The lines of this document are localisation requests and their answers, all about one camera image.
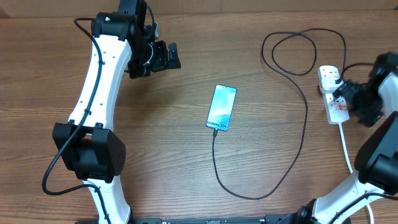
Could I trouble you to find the blue screen smartphone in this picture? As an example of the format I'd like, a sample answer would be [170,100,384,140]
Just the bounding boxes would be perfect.
[206,85,237,131]

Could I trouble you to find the white power strip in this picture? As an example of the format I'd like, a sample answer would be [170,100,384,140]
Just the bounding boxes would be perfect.
[317,65,349,124]

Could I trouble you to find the white charger plug adapter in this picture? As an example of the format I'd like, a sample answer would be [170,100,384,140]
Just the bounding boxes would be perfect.
[320,77,343,94]

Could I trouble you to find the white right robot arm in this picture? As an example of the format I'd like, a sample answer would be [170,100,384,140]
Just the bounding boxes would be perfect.
[281,52,397,223]

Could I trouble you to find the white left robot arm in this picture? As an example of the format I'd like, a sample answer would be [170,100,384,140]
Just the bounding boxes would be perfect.
[52,1,181,223]

